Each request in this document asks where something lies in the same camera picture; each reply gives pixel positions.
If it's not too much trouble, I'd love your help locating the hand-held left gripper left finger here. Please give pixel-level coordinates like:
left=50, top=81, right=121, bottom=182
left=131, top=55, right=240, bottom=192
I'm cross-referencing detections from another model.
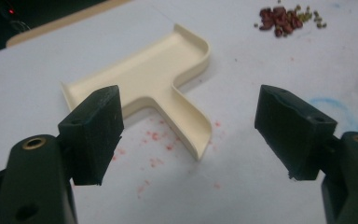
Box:
left=57, top=85, right=125, bottom=187

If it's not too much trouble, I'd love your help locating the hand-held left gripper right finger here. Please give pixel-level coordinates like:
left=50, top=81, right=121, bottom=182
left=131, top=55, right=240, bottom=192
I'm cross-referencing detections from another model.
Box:
left=254, top=84, right=338, bottom=182

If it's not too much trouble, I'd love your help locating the cream plastic dustpan tray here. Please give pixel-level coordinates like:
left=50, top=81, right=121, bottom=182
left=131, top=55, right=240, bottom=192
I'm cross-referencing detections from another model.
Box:
left=60, top=23, right=213, bottom=162

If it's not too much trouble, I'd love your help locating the pile of red and green beans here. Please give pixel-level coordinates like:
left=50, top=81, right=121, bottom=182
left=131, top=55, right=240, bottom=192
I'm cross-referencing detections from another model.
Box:
left=254, top=0, right=328, bottom=39

